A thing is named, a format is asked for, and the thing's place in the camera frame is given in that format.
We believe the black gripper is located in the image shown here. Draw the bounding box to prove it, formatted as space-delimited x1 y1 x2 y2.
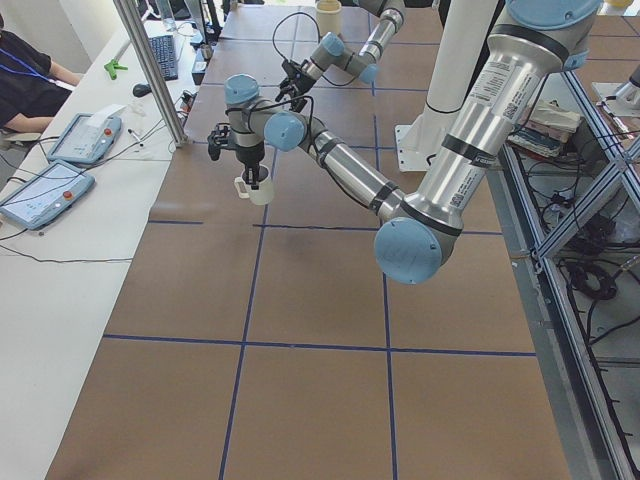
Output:
275 59 313 113
236 144 265 190

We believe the white mug with handle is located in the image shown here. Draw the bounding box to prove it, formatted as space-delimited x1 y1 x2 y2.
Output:
234 166 275 206

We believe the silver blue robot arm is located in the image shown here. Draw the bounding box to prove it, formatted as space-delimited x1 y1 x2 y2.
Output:
275 0 406 112
209 1 600 284

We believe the cream cylindrical container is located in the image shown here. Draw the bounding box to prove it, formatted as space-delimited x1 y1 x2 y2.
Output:
315 0 342 36

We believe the black marker pen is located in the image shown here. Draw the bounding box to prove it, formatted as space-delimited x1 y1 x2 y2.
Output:
127 128 144 147

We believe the black computer keyboard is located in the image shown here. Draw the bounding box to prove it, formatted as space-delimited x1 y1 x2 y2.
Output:
148 35 178 80

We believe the black computer mouse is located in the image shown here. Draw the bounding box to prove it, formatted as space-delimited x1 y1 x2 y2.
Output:
132 83 151 98

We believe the upper teach pendant tablet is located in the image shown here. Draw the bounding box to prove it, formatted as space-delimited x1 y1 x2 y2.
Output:
46 113 122 167

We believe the teach pendant tablet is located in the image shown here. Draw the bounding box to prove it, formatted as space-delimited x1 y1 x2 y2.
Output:
1 160 95 230
46 113 122 167

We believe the green plastic clamp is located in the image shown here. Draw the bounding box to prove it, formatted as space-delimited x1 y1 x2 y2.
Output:
103 58 128 80

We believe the lower teach pendant tablet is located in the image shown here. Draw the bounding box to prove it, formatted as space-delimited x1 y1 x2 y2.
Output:
1 160 95 230

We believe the seated person in black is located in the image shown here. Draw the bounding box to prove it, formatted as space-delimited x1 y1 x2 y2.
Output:
1 18 81 133

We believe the stack of folded cloths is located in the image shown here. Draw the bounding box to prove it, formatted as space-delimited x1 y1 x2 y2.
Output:
508 100 582 158

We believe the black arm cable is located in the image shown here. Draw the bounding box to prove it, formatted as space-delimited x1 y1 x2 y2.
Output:
272 12 361 87
224 94 391 211

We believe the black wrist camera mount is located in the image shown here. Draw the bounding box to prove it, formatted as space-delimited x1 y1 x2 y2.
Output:
207 122 236 161

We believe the aluminium frame post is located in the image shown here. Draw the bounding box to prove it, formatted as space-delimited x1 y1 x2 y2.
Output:
113 0 187 148

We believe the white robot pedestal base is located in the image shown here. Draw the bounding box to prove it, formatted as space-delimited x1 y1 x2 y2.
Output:
395 0 503 172

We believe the black cable bundle on floor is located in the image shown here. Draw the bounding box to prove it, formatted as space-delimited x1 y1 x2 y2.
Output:
559 257 619 301

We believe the aluminium frame rail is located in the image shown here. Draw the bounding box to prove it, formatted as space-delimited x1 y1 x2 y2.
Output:
490 70 639 479

